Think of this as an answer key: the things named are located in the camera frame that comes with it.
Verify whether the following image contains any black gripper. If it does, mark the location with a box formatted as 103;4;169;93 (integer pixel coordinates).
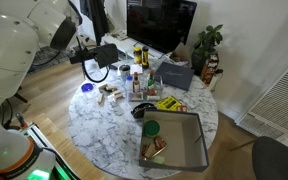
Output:
69;47;98;64

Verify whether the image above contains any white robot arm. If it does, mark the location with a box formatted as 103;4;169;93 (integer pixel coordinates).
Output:
0;0;82;180

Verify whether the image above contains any grey chair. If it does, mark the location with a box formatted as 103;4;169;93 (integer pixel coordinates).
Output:
95;44;118;68

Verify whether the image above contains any black remote control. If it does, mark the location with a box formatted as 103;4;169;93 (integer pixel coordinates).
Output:
108;65;118;70

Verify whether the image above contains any blue plastic lid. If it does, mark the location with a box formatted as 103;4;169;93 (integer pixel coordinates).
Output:
81;83;94;92

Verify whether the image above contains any white tv stand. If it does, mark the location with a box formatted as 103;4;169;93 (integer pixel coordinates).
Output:
102;30;165;59

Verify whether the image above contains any yellow-capped supplement bottle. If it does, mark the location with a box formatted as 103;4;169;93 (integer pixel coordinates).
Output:
133;46;142;64

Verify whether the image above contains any white blue-capped bottle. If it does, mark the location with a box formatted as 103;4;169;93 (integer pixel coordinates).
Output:
125;75;133;92

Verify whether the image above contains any white paper napkin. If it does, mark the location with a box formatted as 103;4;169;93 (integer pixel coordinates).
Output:
130;64;143;74

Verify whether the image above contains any hot sauce bottle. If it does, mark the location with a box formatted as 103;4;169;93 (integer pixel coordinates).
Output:
133;72;140;93

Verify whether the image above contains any green glass bottle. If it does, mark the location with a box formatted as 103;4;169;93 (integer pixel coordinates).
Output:
147;70;154;90

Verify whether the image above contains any black computer monitor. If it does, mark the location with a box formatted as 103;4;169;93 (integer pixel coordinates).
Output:
126;0;197;53

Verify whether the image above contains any dark grey flat box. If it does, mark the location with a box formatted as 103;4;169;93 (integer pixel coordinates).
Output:
155;62;194;91

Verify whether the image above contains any yellow black packet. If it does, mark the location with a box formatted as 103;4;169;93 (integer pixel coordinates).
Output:
156;96;181;111

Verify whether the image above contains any green round lid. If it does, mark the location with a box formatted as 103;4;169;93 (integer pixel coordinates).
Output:
144;120;160;137

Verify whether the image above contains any red snack packet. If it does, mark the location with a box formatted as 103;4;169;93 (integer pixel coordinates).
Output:
154;136;166;150

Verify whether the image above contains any potted green plant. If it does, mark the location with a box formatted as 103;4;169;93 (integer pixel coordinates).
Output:
192;24;223;76

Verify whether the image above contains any large grey open box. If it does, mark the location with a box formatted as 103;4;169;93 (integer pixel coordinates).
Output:
139;109;209;172

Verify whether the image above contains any dark round chair seat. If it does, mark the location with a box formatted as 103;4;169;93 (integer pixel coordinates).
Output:
252;136;288;180

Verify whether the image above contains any white wall vent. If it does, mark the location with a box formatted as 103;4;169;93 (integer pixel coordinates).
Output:
237;69;288;138

